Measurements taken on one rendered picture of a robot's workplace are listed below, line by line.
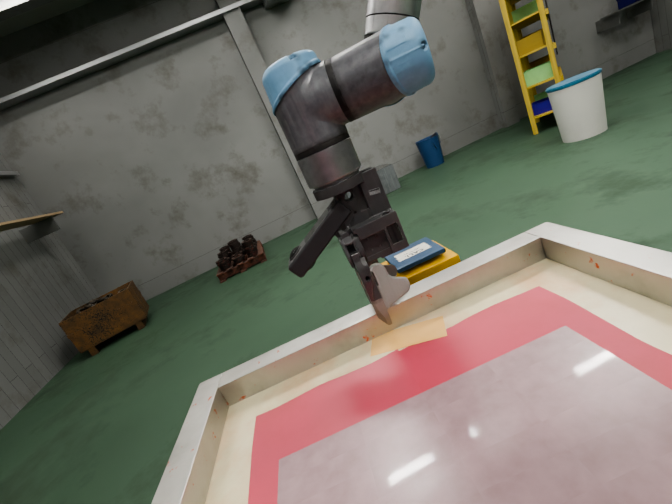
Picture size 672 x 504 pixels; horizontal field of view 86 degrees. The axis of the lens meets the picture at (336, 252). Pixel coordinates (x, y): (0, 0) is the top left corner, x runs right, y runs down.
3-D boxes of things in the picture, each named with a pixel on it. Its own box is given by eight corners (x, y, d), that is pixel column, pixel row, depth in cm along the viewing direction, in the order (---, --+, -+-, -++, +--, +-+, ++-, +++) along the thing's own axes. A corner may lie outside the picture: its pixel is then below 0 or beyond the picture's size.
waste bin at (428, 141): (441, 159, 713) (432, 131, 697) (453, 158, 670) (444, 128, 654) (420, 169, 708) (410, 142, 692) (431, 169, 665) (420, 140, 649)
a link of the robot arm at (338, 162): (297, 162, 43) (296, 161, 51) (313, 197, 44) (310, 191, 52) (354, 135, 43) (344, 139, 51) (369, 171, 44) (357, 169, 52)
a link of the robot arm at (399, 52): (413, 24, 46) (336, 65, 49) (416, 0, 36) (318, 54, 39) (433, 85, 48) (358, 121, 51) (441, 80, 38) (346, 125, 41)
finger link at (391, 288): (426, 315, 48) (398, 253, 47) (386, 334, 48) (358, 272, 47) (419, 309, 51) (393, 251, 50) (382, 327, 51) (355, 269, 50)
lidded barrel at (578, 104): (547, 146, 476) (534, 93, 456) (585, 127, 480) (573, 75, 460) (584, 143, 421) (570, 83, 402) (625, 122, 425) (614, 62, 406)
